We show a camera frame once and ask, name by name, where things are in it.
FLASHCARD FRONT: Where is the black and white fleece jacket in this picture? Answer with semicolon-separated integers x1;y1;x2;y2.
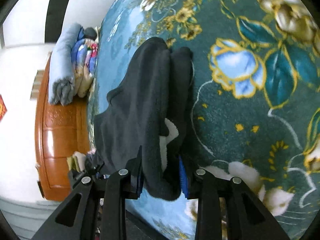
94;37;193;201

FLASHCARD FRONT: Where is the olive green folded sweater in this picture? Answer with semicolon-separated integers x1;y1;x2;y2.
66;156;79;171

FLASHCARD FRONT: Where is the beige folded sweater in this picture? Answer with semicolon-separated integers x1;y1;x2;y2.
73;151;86;172

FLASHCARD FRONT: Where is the pink folded garment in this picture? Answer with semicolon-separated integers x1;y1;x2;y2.
86;149;96;157

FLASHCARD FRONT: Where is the wooden headboard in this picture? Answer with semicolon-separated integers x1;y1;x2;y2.
35;61;90;202

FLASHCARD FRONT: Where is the grey folded quilt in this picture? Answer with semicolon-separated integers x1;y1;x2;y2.
48;23;81;106

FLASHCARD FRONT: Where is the floral folded quilt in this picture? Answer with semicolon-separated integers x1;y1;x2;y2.
71;28;99;98

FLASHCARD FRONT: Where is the dark pillow under quilts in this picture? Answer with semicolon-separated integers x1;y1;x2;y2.
84;27;98;40

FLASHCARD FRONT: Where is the teal floral bed blanket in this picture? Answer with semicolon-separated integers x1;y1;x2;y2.
87;0;319;239

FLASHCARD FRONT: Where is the red wall decoration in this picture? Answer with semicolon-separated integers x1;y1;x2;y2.
0;95;7;121

